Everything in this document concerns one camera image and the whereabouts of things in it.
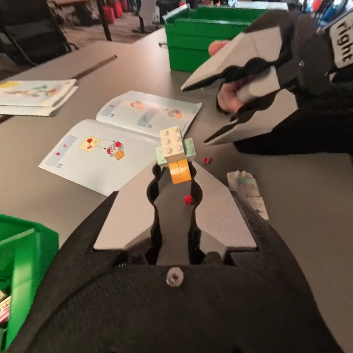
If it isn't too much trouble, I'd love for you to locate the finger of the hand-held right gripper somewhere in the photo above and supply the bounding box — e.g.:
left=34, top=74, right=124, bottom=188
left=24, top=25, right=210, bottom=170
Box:
left=181, top=11, right=291, bottom=93
left=204, top=66, right=298, bottom=146

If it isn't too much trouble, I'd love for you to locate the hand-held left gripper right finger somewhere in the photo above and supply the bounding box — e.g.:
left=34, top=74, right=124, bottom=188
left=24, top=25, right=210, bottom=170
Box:
left=188, top=161, right=259, bottom=264

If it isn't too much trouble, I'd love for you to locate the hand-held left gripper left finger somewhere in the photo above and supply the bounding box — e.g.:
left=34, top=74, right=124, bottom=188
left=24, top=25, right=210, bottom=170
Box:
left=93, top=161, right=165, bottom=264

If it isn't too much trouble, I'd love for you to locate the white mint orange lego assembly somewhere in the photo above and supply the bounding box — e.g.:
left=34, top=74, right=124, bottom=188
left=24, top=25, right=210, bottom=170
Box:
left=155, top=125, right=197, bottom=185

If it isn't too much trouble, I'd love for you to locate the open lego instruction booklet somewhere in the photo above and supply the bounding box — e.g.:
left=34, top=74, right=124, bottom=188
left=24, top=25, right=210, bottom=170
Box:
left=38, top=90, right=202, bottom=197

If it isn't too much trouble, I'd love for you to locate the closed lego instruction booklet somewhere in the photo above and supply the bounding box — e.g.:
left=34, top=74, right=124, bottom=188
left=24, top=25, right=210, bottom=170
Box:
left=0, top=86, right=79, bottom=117
left=0, top=79, right=77, bottom=108

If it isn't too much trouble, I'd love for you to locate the pile of lego pieces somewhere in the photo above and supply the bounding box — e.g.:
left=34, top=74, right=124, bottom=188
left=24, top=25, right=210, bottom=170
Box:
left=0, top=290, right=12, bottom=331

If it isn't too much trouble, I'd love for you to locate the person's right hand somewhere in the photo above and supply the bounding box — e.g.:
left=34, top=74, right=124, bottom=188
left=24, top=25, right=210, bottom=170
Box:
left=208, top=40, right=246, bottom=114

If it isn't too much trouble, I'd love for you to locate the green plastic bin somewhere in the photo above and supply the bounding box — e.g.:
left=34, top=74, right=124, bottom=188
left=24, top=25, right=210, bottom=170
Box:
left=0, top=214, right=60, bottom=353
left=162, top=6, right=276, bottom=73

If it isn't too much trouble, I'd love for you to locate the white chair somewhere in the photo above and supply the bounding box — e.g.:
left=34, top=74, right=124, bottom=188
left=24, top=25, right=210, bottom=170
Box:
left=132, top=0, right=166, bottom=34

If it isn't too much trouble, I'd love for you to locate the black metal table leg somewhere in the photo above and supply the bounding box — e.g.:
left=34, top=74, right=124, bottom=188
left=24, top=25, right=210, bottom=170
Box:
left=95, top=0, right=113, bottom=42

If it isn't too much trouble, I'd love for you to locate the black chair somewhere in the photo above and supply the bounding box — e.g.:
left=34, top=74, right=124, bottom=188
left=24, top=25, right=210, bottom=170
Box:
left=0, top=0, right=73, bottom=67

